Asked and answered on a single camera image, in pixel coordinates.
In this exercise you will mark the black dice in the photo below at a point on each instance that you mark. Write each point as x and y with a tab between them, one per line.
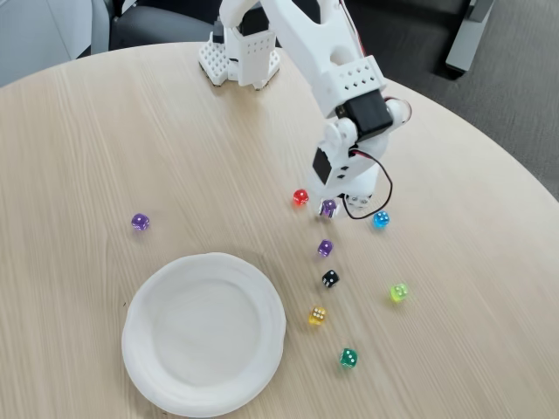
330	278

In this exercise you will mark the purple translucent dice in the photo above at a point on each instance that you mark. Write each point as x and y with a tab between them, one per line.
325	247
328	207
140	221

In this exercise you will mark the grey desk leg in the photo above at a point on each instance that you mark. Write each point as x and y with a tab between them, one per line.
465	43

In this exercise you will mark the white paper plate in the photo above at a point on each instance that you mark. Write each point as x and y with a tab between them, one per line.
205	336

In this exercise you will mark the blue translucent dice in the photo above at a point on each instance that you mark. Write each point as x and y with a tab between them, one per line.
381	219

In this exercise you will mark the white cabinet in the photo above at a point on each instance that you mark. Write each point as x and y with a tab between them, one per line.
35	35

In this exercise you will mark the yellow translucent dice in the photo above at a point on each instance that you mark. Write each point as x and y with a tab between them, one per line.
318	316

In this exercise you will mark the red translucent dice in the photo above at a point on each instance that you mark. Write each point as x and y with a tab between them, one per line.
301	197

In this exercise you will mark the dark green translucent dice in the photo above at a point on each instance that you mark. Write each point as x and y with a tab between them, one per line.
348	358

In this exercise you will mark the dark grey chair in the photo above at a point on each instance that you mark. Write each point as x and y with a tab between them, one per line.
153	26

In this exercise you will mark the light green translucent dice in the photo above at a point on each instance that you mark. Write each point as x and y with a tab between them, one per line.
399	292

